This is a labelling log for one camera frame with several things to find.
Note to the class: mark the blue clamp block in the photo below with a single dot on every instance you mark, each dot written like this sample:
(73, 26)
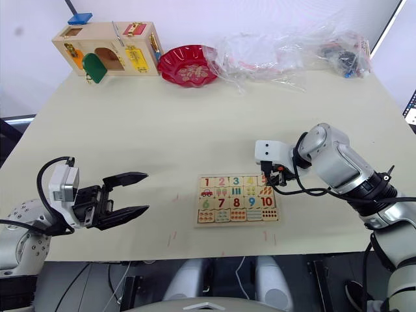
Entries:
(79, 18)

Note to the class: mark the red number 8 tile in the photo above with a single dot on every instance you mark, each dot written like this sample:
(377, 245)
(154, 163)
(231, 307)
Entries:
(237, 202)

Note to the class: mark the blue number 9 tile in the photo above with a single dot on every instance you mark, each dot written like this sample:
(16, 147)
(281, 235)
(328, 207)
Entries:
(252, 202)

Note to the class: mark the ten black dots picture tile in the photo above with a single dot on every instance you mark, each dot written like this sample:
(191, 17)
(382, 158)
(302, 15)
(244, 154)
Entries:
(269, 214)

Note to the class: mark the green number 6 tile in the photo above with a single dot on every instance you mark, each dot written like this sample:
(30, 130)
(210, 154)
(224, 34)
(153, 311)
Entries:
(206, 204)

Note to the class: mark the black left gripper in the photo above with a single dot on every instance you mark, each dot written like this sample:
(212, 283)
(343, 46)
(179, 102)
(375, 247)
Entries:
(92, 206)

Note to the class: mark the two ice lollies picture tile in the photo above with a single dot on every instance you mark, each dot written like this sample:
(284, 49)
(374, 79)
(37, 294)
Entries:
(221, 192)

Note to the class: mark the seven blue items picture tile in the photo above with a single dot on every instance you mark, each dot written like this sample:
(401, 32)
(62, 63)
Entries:
(222, 215)

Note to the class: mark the black monitor frame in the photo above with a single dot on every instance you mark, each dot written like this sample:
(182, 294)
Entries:
(388, 27)

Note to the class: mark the three teal bars picture tile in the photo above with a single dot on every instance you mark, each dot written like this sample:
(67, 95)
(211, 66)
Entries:
(236, 191)

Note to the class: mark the yellow number 4 tile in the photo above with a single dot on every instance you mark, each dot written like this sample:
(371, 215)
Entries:
(250, 181)

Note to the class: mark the black checkered calibration board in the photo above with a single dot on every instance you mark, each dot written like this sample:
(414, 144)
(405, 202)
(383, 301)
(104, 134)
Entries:
(411, 109)

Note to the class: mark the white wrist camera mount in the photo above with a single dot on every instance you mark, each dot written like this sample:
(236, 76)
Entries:
(63, 182)
(271, 151)

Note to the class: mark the white rounded robot leg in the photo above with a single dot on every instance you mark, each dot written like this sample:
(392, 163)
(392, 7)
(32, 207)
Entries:
(273, 282)

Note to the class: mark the clear crumpled plastic bag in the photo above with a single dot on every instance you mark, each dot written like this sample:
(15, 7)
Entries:
(260, 55)

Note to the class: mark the red car picture tile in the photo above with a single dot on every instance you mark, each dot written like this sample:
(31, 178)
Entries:
(206, 193)

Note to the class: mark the red number 7 tile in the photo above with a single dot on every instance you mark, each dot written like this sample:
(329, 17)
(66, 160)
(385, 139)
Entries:
(221, 203)

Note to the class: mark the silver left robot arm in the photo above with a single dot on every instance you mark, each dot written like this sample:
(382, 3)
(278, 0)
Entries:
(29, 247)

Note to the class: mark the four yellow dots picture tile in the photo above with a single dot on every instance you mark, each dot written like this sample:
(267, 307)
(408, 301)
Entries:
(251, 190)

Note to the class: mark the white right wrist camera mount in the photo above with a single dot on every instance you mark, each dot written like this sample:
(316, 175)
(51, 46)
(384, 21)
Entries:
(271, 151)

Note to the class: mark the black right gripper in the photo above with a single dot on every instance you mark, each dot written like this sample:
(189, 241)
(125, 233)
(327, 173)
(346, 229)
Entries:
(284, 174)

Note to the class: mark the eight red dots picture tile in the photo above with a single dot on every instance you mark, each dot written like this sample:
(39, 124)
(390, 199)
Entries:
(238, 215)

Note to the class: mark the nine blue fish picture tile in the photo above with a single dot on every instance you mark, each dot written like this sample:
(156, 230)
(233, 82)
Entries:
(253, 214)

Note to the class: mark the wooden lock activity box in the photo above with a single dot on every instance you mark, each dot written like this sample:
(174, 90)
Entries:
(97, 40)

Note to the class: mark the pink number 2 tile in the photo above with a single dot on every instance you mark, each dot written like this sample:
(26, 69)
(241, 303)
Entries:
(221, 181)

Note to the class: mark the teal number 3 tile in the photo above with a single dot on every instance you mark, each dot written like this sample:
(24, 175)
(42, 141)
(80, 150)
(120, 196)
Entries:
(236, 181)

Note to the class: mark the plastic bag with dark parts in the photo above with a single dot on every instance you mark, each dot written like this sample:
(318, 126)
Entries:
(347, 55)

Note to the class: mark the six orange items picture tile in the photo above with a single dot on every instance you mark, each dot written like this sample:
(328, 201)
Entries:
(206, 216)

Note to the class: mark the grey robot torso top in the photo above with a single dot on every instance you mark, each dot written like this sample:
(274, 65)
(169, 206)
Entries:
(208, 306)

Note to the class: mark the wooden number puzzle board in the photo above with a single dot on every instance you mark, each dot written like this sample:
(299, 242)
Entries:
(237, 224)

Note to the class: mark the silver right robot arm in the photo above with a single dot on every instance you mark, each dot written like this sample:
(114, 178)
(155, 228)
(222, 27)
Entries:
(347, 162)

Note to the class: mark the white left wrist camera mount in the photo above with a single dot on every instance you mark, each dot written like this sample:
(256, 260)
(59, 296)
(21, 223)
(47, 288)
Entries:
(63, 182)

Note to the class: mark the orange carrots picture tile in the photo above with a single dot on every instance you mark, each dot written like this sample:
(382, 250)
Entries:
(266, 190)

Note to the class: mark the red number 5 tile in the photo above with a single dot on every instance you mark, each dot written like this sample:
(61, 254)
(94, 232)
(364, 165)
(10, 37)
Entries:
(262, 179)

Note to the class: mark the red scalloped plastic plate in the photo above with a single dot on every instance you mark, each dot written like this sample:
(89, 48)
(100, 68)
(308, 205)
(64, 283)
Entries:
(187, 66)

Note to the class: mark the red number 1 tile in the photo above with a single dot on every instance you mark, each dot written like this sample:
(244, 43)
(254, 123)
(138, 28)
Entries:
(206, 182)

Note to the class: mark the red number 10 tile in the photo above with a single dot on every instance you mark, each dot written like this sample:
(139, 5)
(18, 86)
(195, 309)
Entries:
(267, 201)

